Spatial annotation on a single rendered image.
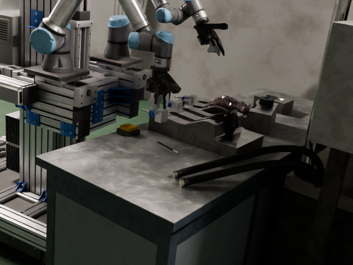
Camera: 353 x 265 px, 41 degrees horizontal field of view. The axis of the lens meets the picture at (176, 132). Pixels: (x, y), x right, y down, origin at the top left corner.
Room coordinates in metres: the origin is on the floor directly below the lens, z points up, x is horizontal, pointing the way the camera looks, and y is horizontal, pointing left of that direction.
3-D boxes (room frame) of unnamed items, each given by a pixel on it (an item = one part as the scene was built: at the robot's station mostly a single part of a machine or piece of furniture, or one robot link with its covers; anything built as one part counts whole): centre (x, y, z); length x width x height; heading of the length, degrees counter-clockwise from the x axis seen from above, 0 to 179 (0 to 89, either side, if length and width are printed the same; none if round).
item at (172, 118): (2.20, -0.14, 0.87); 0.50 x 0.26 x 0.14; 56
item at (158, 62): (2.08, 0.10, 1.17); 0.08 x 0.08 x 0.05
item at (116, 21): (2.71, 0.39, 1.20); 0.13 x 0.12 x 0.14; 147
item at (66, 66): (2.26, 0.61, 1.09); 0.15 x 0.15 x 0.10
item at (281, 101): (2.87, -0.58, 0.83); 0.20 x 0.15 x 0.07; 56
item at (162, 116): (2.09, 0.12, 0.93); 0.13 x 0.05 x 0.05; 56
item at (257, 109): (2.54, -0.27, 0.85); 0.50 x 0.26 x 0.11; 73
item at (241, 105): (2.54, -0.26, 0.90); 0.26 x 0.18 x 0.08; 73
